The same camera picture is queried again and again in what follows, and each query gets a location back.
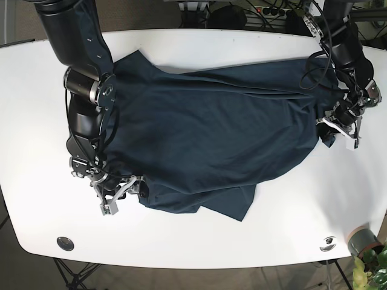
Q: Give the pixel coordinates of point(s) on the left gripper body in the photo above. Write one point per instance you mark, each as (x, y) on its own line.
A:
(345, 117)

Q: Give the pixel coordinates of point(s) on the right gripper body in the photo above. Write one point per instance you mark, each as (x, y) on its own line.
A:
(109, 187)

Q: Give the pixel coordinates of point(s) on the dark navy blue T-shirt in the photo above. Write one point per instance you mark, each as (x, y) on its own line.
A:
(207, 138)

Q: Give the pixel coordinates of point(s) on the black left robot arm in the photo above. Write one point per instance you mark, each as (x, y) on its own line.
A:
(340, 43)

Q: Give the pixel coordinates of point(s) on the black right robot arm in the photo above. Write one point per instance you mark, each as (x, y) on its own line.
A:
(73, 30)

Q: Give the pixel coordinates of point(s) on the left metal table grommet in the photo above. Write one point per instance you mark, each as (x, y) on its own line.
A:
(65, 243)

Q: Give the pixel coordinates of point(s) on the metal table grommet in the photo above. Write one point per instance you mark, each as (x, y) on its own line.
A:
(65, 243)
(328, 244)

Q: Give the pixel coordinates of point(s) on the grey plant pot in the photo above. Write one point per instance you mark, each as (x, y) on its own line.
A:
(361, 240)

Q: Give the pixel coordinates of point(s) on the right metal table grommet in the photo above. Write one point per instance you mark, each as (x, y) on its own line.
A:
(328, 244)

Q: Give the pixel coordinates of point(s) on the green potted plant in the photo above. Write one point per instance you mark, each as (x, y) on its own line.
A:
(370, 271)

